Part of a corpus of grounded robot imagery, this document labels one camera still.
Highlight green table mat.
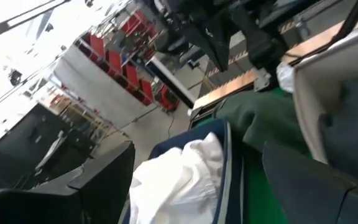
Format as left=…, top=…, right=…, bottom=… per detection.
left=194, top=88, right=313, bottom=224

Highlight navy fabric bin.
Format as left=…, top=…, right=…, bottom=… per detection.
left=118, top=118, right=246, bottom=224

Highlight white hanging sheet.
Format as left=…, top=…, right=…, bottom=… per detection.
left=52, top=45, right=158, bottom=127

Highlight black overhead beam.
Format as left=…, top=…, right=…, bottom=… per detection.
left=0, top=0, right=73, bottom=44

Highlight black diagonal frame strut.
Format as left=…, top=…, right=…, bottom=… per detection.
left=329, top=0, right=358, bottom=46

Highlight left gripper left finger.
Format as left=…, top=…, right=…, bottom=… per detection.
left=0, top=141, right=136, bottom=224

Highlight long black floor cable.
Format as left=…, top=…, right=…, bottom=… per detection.
left=165, top=111, right=176, bottom=140

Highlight red bin rack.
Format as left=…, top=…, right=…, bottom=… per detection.
left=75, top=8, right=161, bottom=106

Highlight black backdrop panels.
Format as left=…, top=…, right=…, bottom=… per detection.
left=0, top=103, right=98, bottom=190

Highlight dark green garment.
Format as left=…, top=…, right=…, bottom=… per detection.
left=212, top=90, right=312, bottom=156

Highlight black aluminium table frame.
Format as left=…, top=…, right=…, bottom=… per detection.
left=188, top=105, right=220, bottom=129

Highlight white shirt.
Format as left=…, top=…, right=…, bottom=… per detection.
left=128, top=132, right=225, bottom=224

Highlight red toolbox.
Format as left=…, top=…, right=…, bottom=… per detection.
left=157, top=85, right=180, bottom=112

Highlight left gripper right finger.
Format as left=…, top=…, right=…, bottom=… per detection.
left=262, top=139, right=358, bottom=224

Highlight white lace garment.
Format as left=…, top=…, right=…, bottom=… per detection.
left=275, top=61, right=295, bottom=94

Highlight beige fabric bin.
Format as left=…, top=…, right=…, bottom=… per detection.
left=292, top=20, right=358, bottom=166

